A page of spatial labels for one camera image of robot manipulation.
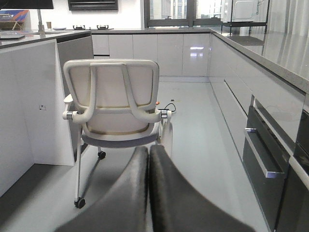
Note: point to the paper cup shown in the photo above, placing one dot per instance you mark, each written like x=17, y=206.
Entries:
x=49, y=25

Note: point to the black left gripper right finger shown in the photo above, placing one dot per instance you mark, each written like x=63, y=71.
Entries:
x=177, y=206

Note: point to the silver kitchen faucet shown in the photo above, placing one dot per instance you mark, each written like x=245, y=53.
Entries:
x=41, y=29

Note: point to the kitchen island counter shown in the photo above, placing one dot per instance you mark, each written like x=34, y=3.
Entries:
x=32, y=91

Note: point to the white microwave oven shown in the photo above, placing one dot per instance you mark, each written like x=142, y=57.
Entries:
x=240, y=10

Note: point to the black metal rack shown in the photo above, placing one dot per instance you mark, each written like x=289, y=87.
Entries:
x=262, y=20

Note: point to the white office chair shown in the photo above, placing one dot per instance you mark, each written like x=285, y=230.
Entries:
x=114, y=103

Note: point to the black range hood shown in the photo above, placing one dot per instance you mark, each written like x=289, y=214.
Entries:
x=79, y=5

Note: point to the grey kitchen counter cabinets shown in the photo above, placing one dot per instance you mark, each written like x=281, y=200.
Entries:
x=243, y=71

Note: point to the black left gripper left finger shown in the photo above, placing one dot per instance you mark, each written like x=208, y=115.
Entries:
x=123, y=207

